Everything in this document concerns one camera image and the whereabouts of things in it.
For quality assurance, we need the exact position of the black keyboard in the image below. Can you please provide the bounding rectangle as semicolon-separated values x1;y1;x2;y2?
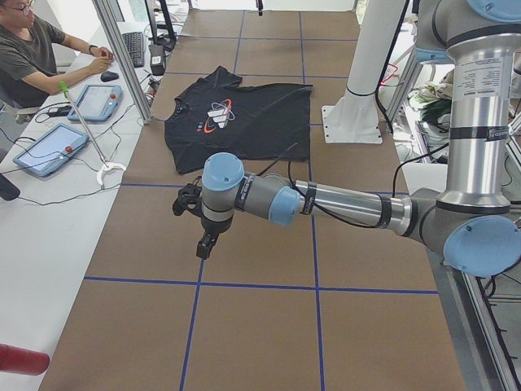
121;31;145;68

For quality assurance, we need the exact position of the black computer mouse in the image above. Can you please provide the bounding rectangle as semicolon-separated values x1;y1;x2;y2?
100;71;119;82

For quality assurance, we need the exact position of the near teach pendant tablet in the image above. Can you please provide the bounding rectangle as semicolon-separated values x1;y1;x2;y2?
12;124;90;178

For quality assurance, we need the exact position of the black power brick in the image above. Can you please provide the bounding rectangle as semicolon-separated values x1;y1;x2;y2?
148;44;166;76

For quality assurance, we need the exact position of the black graphic t-shirt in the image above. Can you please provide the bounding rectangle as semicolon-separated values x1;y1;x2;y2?
164;66;313;174

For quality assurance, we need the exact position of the aluminium frame post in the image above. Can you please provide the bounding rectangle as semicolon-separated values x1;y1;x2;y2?
92;0;152;125

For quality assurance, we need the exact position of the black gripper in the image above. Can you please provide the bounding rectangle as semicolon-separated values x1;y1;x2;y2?
196;217;233;260

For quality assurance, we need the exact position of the metal reacher grabber tool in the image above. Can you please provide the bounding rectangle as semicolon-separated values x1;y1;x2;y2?
59;81;126;190

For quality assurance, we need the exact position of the far teach pendant tablet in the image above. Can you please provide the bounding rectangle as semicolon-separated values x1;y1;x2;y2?
75;84;123;122

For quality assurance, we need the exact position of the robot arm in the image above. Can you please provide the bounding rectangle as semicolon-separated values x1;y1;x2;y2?
194;1;520;277

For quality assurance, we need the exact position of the teach pendant tablet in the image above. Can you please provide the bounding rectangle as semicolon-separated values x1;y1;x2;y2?
12;124;90;178
75;84;123;122

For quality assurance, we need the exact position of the red cylinder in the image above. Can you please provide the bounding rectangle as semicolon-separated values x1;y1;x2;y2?
1;344;50;376

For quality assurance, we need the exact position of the seated person dark shirt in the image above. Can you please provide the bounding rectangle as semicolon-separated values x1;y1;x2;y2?
1;1;113;108

